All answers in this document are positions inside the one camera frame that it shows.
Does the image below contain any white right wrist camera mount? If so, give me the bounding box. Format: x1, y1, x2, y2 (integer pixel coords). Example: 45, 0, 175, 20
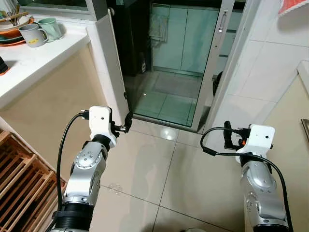
236, 124, 276, 165

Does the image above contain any plain beige base cabinet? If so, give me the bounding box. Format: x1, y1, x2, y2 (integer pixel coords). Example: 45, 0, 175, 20
0, 43, 127, 170

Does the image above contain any black and orange device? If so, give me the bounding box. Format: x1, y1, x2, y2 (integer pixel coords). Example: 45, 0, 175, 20
0, 57, 10, 75

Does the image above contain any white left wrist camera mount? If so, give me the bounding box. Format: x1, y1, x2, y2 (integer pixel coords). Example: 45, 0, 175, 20
88, 106, 118, 146

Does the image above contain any silver sliding door handle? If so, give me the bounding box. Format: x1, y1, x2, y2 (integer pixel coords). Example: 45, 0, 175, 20
218, 11, 228, 33

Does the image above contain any wooden chopsticks bundle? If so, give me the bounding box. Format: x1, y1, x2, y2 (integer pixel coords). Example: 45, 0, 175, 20
0, 4, 29, 25

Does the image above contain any long steel cabinet handle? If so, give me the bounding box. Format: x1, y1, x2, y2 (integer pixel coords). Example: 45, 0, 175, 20
302, 118, 309, 142

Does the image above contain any grey mug with yellow label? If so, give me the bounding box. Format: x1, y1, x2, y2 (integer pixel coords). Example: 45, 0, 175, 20
18, 23, 49, 48

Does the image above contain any pale green mug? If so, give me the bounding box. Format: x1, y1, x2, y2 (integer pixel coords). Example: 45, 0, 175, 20
38, 17, 65, 42

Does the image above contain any grey hanging towel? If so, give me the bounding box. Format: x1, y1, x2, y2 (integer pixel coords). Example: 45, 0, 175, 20
149, 14, 169, 42

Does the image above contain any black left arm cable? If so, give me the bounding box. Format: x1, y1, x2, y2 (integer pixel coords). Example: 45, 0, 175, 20
56, 111, 91, 211

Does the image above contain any glass sliding door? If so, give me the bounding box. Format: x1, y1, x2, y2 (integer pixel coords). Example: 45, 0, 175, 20
107, 0, 254, 132

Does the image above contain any wooden slatted rack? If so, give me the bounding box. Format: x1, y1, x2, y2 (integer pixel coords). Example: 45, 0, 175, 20
0, 130, 67, 232

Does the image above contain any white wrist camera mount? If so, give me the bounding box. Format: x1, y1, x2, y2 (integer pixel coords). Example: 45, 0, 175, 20
88, 106, 118, 146
236, 124, 276, 165

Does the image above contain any red patterned cloth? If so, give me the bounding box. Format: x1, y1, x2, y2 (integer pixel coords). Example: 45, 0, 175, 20
278, 0, 309, 17

